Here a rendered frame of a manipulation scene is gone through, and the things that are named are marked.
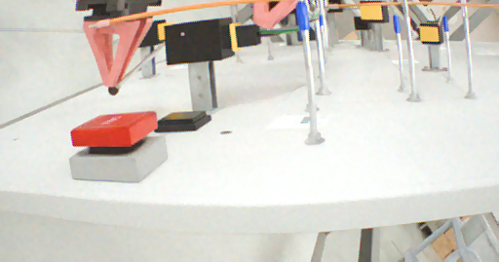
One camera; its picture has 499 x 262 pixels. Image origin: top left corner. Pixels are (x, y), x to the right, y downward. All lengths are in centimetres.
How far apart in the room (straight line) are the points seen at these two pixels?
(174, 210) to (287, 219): 6
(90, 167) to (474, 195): 24
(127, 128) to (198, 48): 19
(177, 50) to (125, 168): 20
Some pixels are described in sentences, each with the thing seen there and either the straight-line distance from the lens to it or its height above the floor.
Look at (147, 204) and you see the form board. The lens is 29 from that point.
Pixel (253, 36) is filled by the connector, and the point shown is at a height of 119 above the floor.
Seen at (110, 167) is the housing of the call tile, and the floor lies 111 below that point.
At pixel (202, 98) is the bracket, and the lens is 52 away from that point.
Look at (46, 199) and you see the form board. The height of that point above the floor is 106.
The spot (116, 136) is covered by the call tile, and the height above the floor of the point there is 112.
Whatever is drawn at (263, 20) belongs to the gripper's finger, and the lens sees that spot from 49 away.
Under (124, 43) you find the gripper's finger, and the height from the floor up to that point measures 109.
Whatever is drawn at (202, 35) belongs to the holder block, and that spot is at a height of 115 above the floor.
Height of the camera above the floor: 128
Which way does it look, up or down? 17 degrees down
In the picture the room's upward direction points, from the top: 50 degrees clockwise
